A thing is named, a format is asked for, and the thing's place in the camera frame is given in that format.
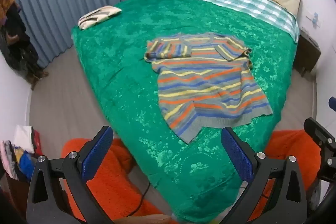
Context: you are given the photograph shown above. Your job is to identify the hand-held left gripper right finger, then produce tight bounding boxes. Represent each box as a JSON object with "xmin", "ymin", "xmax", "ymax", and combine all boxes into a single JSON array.
[{"xmin": 221, "ymin": 127, "xmax": 307, "ymax": 224}]

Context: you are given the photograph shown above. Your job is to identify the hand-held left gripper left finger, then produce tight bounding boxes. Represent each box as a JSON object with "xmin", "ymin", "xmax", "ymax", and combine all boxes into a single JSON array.
[{"xmin": 26, "ymin": 126, "xmax": 116, "ymax": 224}]

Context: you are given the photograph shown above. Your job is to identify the striped knit sweater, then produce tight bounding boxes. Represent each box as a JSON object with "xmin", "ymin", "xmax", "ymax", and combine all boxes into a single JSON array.
[{"xmin": 144, "ymin": 32, "xmax": 273, "ymax": 145}]

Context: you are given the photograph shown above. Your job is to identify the stack of folded clothes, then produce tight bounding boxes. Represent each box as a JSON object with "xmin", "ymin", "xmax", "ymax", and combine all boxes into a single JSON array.
[{"xmin": 0, "ymin": 125, "xmax": 44, "ymax": 182}]

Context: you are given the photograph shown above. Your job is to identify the dark hanging clothes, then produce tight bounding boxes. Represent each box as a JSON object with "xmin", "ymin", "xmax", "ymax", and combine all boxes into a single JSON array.
[{"xmin": 0, "ymin": 0, "xmax": 49, "ymax": 90}]

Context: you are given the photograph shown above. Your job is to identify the wooden nightstand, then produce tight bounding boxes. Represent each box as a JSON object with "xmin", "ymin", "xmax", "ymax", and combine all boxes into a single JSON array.
[{"xmin": 293, "ymin": 30, "xmax": 321, "ymax": 77}]

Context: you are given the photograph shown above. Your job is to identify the green bedspread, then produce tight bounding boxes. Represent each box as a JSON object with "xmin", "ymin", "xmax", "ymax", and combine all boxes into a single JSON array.
[{"xmin": 71, "ymin": 0, "xmax": 298, "ymax": 223}]

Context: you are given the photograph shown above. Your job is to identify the folded patterned cloth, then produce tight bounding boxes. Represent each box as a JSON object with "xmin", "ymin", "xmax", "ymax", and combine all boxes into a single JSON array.
[{"xmin": 78, "ymin": 6, "xmax": 122, "ymax": 30}]

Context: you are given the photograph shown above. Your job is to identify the teal checked blanket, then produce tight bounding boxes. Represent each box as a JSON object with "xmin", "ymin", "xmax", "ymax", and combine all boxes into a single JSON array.
[{"xmin": 160, "ymin": 0, "xmax": 300, "ymax": 42}]

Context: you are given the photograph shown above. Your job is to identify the black cable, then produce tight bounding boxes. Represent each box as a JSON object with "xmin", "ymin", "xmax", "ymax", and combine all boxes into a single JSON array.
[{"xmin": 125, "ymin": 181, "xmax": 152, "ymax": 217}]

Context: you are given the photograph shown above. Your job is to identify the blue wall sticker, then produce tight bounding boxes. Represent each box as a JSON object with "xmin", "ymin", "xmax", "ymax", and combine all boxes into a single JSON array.
[{"xmin": 306, "ymin": 12, "xmax": 322, "ymax": 28}]

